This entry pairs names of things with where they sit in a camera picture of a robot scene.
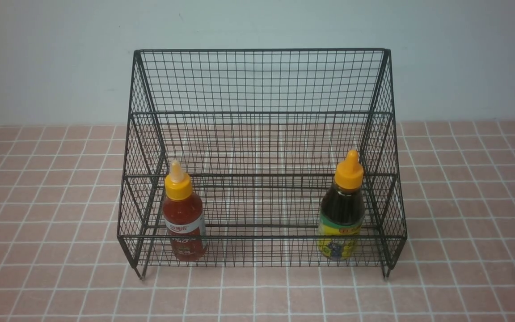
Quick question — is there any red chili sauce bottle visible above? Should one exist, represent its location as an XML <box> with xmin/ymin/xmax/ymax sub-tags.
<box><xmin>162</xmin><ymin>160</ymin><xmax>208</xmax><ymax>262</ymax></box>

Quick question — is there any black wire mesh shelf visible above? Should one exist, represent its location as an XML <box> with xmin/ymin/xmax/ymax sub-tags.
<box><xmin>117</xmin><ymin>48</ymin><xmax>407</xmax><ymax>280</ymax></box>

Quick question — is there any dark soy sauce bottle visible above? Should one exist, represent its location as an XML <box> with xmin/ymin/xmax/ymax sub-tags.
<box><xmin>317</xmin><ymin>150</ymin><xmax>365</xmax><ymax>261</ymax></box>

